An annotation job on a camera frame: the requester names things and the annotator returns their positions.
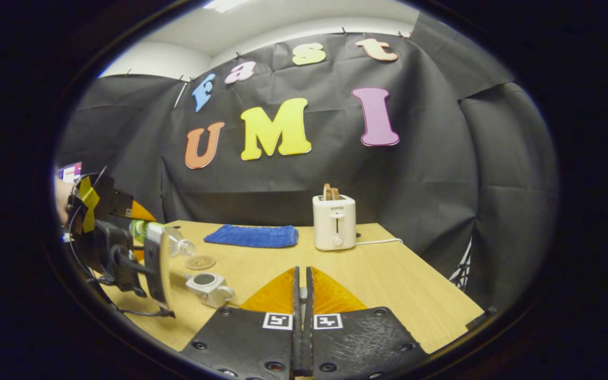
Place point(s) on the round wooden coaster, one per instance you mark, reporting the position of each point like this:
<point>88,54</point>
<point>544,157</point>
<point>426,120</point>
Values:
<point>200,262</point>

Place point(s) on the pale toast slice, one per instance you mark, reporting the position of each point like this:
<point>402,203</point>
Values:
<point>326,192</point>

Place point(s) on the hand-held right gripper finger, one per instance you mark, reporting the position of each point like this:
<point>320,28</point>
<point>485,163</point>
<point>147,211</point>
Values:
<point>308,343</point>
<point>297,343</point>

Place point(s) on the computer monitor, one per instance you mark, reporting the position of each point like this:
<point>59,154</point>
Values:
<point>72,171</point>

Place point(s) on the green label water bottle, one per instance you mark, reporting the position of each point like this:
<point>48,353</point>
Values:
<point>174,240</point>

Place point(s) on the black backdrop cloth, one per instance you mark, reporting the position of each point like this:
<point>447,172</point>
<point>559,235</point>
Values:
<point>430,200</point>

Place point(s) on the white teacup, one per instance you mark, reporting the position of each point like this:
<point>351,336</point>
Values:
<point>214,293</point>

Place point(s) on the white toaster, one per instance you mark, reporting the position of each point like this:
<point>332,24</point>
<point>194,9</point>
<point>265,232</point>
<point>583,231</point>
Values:
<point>334,224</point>

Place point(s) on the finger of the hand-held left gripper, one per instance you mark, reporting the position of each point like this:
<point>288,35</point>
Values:
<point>153,264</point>
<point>124,206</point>

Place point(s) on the blue folded towel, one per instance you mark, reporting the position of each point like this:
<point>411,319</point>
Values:
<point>251,236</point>

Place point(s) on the brown toast slice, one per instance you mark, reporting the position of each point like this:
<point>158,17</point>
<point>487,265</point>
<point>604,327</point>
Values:
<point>335,194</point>

